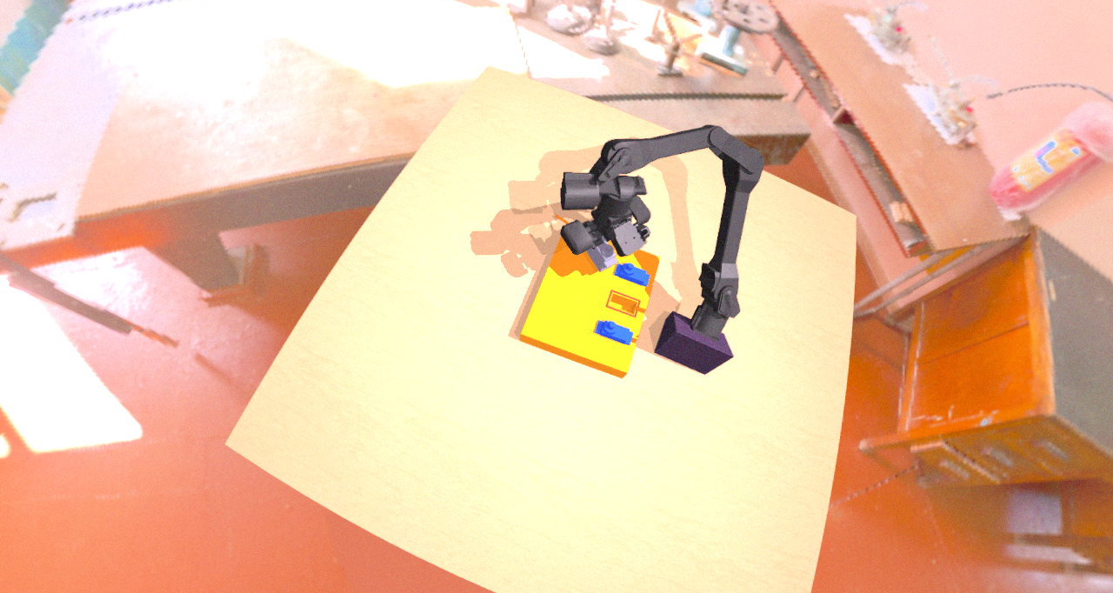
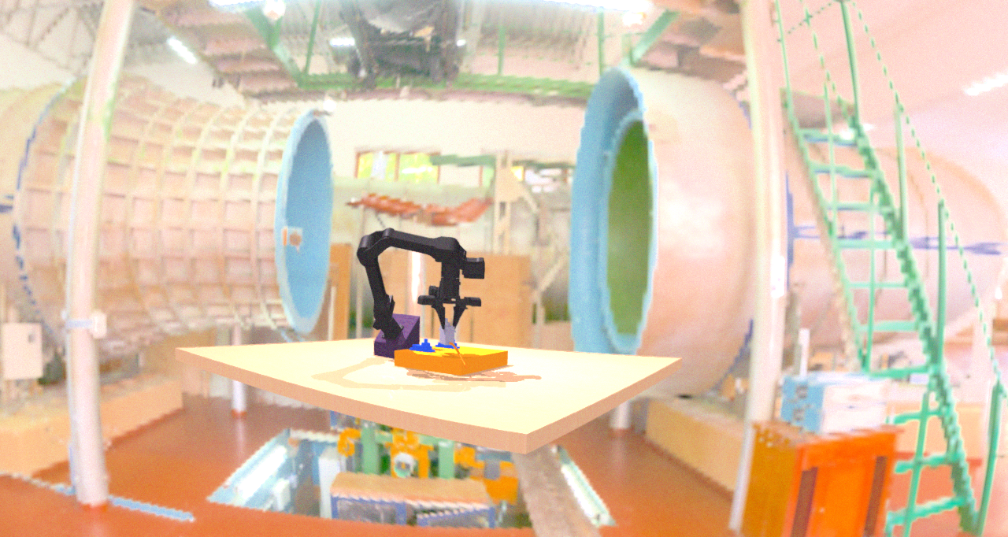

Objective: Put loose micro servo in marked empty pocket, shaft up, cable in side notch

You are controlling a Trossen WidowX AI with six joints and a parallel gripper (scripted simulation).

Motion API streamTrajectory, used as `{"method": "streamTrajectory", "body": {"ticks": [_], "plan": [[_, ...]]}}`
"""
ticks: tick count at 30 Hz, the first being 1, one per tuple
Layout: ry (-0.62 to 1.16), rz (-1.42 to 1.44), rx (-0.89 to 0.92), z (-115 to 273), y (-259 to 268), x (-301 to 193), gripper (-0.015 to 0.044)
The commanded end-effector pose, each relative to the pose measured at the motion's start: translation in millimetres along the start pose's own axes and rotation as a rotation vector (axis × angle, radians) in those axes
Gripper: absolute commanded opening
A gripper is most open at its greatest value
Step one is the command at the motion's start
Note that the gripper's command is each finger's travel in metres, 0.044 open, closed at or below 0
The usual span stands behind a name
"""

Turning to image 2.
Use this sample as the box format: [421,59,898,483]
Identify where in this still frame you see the yellow flat deck plate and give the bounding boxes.
[395,339,508,375]

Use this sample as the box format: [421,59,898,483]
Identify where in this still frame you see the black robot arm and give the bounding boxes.
[357,228,485,340]

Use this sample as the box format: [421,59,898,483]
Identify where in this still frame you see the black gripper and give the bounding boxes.
[417,278,481,329]

